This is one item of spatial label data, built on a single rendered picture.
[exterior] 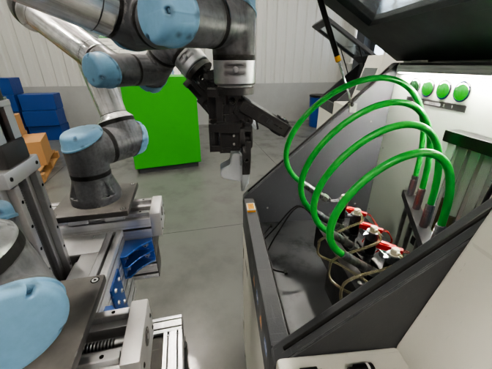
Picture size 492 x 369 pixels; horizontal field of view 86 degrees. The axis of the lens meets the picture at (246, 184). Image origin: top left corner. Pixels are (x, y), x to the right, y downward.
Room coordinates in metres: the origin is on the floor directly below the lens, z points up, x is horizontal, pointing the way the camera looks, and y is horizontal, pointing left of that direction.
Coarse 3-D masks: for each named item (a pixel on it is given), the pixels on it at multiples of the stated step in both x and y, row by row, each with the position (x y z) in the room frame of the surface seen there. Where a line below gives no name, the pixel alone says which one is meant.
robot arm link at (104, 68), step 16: (16, 16) 0.79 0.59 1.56; (32, 16) 0.77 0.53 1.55; (48, 16) 0.75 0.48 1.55; (48, 32) 0.74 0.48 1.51; (64, 32) 0.71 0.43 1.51; (80, 32) 0.71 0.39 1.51; (64, 48) 0.71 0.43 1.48; (80, 48) 0.68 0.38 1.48; (96, 48) 0.67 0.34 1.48; (96, 64) 0.62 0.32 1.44; (112, 64) 0.64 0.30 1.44; (128, 64) 0.67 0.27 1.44; (96, 80) 0.62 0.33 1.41; (112, 80) 0.64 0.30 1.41; (128, 80) 0.67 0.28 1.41
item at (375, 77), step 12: (348, 84) 0.66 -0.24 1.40; (408, 84) 0.67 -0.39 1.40; (324, 96) 0.65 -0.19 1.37; (312, 108) 0.65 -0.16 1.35; (300, 120) 0.65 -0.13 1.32; (420, 120) 0.68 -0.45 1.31; (420, 132) 0.68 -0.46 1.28; (288, 144) 0.64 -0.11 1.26; (420, 144) 0.68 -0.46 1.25; (288, 168) 0.64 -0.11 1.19
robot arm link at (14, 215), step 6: (0, 204) 0.32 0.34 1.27; (6, 204) 0.32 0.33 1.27; (0, 210) 0.31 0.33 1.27; (6, 210) 0.31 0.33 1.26; (12, 210) 0.33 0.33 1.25; (0, 216) 0.30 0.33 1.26; (6, 216) 0.31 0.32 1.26; (12, 216) 0.32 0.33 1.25; (18, 222) 0.33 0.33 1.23; (24, 234) 0.32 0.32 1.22
